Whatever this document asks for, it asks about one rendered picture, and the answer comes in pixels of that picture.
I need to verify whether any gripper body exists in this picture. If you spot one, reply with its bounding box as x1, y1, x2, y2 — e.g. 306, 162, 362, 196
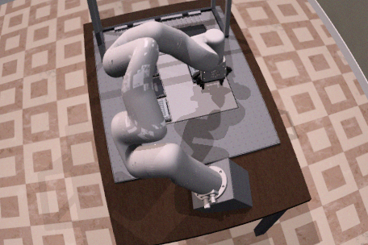
200, 58, 227, 81

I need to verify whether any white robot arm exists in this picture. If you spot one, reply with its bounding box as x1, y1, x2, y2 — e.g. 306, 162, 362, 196
102, 21, 228, 209

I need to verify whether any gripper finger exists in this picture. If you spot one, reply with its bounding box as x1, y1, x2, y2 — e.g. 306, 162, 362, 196
192, 71, 204, 89
219, 66, 232, 85

